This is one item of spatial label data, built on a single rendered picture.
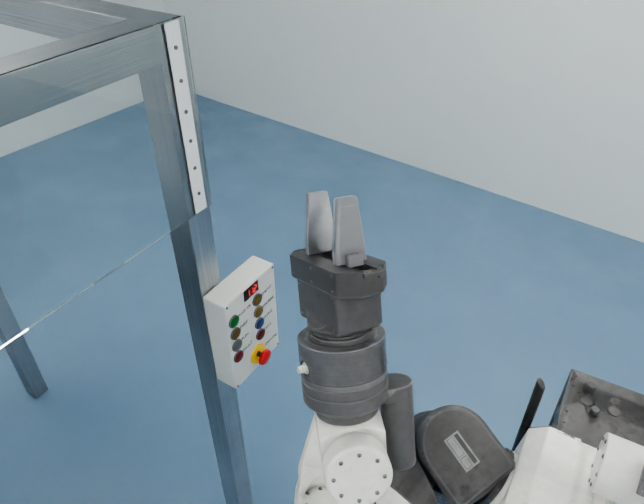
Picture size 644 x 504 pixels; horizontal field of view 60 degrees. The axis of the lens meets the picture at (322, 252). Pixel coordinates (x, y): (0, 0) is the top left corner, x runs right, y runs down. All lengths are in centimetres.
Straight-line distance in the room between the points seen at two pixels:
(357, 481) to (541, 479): 28
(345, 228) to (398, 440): 23
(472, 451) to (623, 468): 18
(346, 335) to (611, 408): 46
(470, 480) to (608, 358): 209
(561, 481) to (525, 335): 201
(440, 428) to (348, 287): 32
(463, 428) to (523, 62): 283
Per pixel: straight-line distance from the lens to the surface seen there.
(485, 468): 76
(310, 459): 66
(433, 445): 75
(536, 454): 79
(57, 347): 281
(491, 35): 344
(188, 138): 99
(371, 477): 56
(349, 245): 50
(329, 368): 52
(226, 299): 116
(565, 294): 306
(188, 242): 109
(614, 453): 68
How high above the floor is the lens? 187
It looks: 38 degrees down
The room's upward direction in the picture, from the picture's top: straight up
